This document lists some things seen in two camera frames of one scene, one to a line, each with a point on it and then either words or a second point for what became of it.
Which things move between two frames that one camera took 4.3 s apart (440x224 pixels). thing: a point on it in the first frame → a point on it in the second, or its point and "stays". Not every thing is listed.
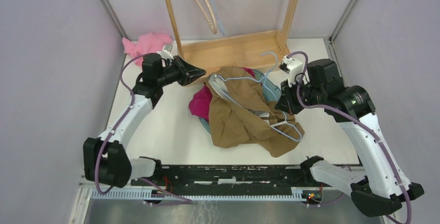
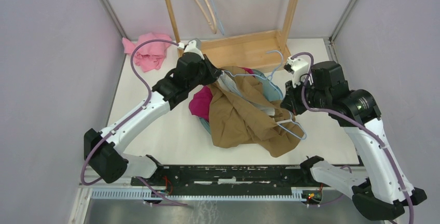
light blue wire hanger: x=264 y=78 → x=289 y=130
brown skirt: x=242 y=114 stays
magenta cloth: x=199 y=106 stays
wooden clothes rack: x=259 y=51 stays
